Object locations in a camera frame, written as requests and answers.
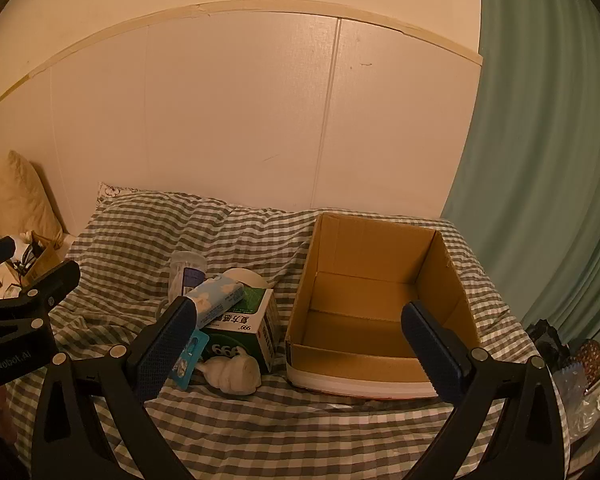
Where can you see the blue card tag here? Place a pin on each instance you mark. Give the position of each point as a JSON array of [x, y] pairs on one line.
[[195, 350]]

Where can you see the clear plastic swab jar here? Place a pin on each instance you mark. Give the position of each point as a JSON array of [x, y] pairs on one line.
[[187, 262]]

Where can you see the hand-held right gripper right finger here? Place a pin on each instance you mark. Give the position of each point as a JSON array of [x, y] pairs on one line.
[[430, 350]]

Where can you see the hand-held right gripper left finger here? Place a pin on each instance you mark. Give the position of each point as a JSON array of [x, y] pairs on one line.
[[167, 350]]

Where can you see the blue cloud print tissue pack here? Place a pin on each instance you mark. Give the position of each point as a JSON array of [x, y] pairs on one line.
[[215, 297]]

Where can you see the clear plastic bag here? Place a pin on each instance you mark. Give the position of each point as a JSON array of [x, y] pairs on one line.
[[577, 400]]

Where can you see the green white medicine box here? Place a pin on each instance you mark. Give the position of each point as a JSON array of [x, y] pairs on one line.
[[245, 345]]

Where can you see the small brown cardboard box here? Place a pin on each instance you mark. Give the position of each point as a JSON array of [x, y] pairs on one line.
[[42, 262]]

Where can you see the green curtain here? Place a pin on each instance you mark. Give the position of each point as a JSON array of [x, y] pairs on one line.
[[545, 160]]

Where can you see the cream pillow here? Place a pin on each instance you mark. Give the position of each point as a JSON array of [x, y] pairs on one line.
[[15, 195]]

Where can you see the white printed pillow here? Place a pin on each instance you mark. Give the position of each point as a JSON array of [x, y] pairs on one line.
[[115, 192]]

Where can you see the brown dotted pouch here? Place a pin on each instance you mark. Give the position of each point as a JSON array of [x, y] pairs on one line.
[[590, 360]]

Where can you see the white garlic shaped plush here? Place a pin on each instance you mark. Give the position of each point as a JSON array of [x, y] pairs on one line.
[[230, 372]]

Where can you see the dark crumpled bag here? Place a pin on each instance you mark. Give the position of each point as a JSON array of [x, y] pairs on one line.
[[547, 342]]

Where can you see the white tape roll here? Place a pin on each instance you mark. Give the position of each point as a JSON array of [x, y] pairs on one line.
[[245, 276]]

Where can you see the large cardboard box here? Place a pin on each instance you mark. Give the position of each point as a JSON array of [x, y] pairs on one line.
[[360, 305]]

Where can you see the grey white checked blanket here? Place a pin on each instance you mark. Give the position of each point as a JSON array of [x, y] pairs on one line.
[[280, 425]]

